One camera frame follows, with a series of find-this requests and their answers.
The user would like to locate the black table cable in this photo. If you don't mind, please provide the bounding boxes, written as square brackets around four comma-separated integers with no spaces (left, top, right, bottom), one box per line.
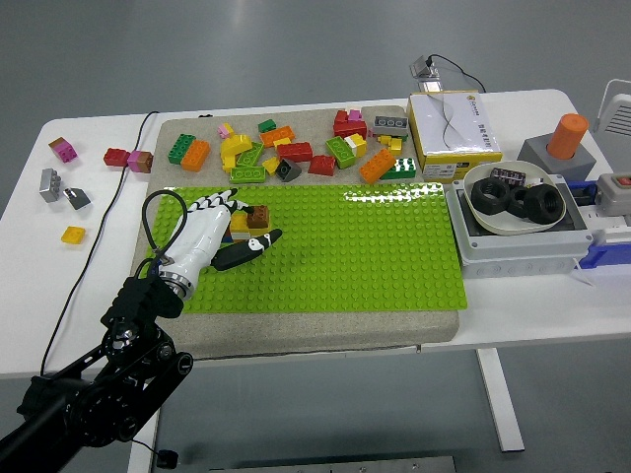
[39,110,160,376]

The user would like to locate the dark green long brick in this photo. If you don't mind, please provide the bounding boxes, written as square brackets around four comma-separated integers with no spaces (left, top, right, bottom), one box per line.
[168,133,196,166]

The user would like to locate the red square brick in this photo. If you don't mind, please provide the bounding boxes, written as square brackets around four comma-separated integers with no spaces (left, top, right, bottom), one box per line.
[308,155,337,177]

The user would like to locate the red long brick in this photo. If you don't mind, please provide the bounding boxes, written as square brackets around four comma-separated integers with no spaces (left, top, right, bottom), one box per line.
[276,141,315,163]

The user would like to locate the grey switch box red button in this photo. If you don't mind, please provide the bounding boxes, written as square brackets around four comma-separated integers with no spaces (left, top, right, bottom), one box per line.
[594,171,631,218]

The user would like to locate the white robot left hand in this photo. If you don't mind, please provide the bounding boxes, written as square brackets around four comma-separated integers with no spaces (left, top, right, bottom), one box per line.
[165,189,284,290]

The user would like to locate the silver studded brick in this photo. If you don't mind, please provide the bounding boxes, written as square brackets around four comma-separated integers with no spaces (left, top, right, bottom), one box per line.
[38,168,63,203]

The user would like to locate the black plug with cord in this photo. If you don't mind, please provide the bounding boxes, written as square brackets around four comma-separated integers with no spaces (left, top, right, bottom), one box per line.
[131,438,179,469]

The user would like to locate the silver metal device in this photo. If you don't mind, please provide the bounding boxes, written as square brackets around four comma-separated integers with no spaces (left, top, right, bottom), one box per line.
[408,55,444,94]

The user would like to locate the lime green long brick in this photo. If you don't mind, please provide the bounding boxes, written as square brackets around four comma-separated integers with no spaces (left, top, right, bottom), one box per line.
[324,136,357,169]
[236,141,266,169]

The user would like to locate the grey long brick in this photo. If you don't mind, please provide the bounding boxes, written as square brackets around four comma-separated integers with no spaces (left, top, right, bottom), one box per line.
[372,115,410,139]

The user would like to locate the white bowl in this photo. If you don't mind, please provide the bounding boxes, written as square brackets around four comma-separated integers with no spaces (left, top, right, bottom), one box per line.
[462,160,557,237]

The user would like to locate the white and yellow brick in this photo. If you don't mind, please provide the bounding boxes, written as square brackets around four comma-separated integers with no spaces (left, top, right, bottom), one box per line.
[343,132,369,159]

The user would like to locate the dark blue clamp part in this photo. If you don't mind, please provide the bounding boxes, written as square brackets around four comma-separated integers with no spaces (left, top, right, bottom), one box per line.
[566,180,600,206]

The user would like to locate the dark grey slope brick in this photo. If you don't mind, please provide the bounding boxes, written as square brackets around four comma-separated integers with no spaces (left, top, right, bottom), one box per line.
[274,158,303,182]

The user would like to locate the white cable tie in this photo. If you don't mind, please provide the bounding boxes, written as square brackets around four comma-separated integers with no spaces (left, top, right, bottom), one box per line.
[570,258,596,287]

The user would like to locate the large red brick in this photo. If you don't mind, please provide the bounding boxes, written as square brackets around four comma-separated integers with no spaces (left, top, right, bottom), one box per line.
[332,109,369,140]

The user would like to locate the grey holder block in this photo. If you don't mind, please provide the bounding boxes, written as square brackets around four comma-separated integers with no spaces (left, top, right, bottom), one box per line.
[516,132,596,182]

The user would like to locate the large black hex nut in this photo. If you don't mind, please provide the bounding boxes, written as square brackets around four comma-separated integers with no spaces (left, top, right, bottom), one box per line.
[506,185,531,220]
[522,183,567,227]
[470,177,513,216]

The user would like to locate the white table leg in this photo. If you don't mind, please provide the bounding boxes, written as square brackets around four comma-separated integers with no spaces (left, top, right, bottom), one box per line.
[126,411,163,473]
[475,347,525,453]

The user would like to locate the pink brick brown top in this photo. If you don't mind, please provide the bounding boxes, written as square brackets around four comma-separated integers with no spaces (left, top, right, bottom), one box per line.
[47,136,78,164]

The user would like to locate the orange long brick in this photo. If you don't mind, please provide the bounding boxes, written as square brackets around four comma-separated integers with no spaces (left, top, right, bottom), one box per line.
[358,148,397,186]
[259,125,296,149]
[179,139,212,172]

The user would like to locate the blue and white rail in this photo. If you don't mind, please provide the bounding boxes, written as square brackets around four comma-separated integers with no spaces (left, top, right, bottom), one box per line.
[576,206,631,271]

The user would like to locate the grey junction box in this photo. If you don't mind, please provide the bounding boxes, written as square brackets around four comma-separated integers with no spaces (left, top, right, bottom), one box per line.
[445,174,596,281]

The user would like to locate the orange cylinder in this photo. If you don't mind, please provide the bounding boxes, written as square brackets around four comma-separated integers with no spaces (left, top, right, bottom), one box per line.
[547,112,590,160]

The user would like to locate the green studded baseplate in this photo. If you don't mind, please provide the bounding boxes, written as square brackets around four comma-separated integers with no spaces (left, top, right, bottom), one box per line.
[145,180,468,315]

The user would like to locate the lime brick with holes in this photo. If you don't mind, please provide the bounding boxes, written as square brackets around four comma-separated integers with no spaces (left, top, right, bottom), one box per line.
[229,166,267,185]

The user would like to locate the white slotted chair back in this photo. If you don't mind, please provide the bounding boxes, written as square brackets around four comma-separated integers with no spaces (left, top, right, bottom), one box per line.
[591,78,631,134]

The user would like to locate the white and yellow carton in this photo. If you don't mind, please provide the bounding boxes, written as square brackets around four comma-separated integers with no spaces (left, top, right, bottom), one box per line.
[406,90,505,185]

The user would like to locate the yellow arch brick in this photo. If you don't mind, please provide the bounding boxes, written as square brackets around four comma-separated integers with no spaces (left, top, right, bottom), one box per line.
[220,133,253,172]

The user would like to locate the thin black device cable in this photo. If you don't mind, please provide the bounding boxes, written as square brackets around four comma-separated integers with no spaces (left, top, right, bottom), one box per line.
[427,52,488,94]

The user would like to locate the brown square brick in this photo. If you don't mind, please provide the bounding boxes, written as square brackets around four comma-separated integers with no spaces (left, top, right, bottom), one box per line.
[245,204,271,231]

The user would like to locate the grey-brown foam mat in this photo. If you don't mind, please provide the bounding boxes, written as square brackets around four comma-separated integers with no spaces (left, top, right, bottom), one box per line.
[116,104,462,367]

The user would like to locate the silver slope brick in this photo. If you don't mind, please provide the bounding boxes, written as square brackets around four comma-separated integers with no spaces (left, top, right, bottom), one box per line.
[62,186,93,211]

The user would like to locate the dark purple component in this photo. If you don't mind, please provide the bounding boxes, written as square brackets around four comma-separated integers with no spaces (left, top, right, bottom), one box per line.
[490,167,527,187]

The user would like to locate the green brick white studs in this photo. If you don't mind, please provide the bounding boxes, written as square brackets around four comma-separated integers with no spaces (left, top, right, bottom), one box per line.
[379,157,418,181]

